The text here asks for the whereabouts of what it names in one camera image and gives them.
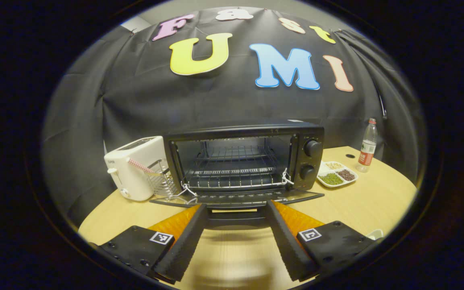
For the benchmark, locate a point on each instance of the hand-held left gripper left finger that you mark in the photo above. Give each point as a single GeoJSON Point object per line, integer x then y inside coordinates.
{"type": "Point", "coordinates": [183, 249]}

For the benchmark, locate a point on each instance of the pale square plate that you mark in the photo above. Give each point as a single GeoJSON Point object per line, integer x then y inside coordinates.
{"type": "Point", "coordinates": [375, 234]}

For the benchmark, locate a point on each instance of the red white striped straw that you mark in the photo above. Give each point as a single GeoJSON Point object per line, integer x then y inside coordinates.
{"type": "Point", "coordinates": [139, 165]}

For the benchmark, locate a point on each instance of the black electric oven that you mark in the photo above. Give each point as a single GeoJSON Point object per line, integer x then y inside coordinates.
{"type": "Point", "coordinates": [314, 161]}

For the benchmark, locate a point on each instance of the clear plastic bottle red label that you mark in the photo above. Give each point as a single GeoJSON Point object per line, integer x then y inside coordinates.
{"type": "Point", "coordinates": [365, 155]}

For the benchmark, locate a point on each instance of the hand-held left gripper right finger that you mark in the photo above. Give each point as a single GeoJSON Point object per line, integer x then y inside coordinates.
{"type": "Point", "coordinates": [288, 249]}

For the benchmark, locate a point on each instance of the white toaster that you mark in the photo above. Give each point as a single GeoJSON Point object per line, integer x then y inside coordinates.
{"type": "Point", "coordinates": [127, 185]}

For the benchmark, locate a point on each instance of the black backdrop cloth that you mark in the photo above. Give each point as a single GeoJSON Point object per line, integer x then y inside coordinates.
{"type": "Point", "coordinates": [135, 100]}

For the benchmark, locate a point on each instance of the white divided dish of beans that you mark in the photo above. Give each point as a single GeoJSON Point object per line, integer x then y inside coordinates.
{"type": "Point", "coordinates": [330, 179]}

